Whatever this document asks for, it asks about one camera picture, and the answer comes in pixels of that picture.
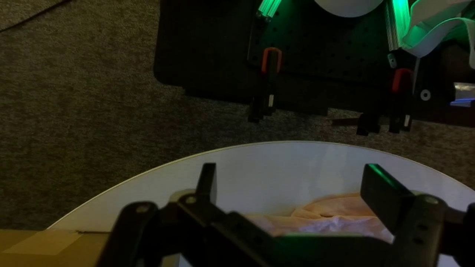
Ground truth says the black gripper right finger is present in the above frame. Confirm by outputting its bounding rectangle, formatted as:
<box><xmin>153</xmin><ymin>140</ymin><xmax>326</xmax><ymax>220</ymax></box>
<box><xmin>360</xmin><ymin>162</ymin><xmax>475</xmax><ymax>267</ymax></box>

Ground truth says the orange-handled black clamp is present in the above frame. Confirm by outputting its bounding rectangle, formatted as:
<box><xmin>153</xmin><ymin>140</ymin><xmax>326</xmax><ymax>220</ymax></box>
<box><xmin>248</xmin><ymin>46</ymin><xmax>285</xmax><ymax>123</ymax></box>
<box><xmin>388</xmin><ymin>67</ymin><xmax>416</xmax><ymax>135</ymax></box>

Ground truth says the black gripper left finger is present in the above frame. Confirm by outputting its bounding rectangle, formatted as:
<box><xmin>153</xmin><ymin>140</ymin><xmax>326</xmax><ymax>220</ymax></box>
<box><xmin>97</xmin><ymin>162</ymin><xmax>277</xmax><ymax>267</ymax></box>

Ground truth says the peach cloth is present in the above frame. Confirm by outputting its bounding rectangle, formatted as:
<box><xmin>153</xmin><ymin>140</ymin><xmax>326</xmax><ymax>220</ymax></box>
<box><xmin>245</xmin><ymin>192</ymin><xmax>397</xmax><ymax>245</ymax></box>

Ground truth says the brown cardboard box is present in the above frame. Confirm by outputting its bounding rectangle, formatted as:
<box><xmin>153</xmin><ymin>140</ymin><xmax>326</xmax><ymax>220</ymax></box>
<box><xmin>0</xmin><ymin>229</ymin><xmax>112</xmax><ymax>267</ymax></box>

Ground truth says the green-lit metal block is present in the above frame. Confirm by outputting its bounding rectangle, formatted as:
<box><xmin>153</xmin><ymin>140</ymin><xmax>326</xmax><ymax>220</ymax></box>
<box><xmin>256</xmin><ymin>0</ymin><xmax>285</xmax><ymax>21</ymax></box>

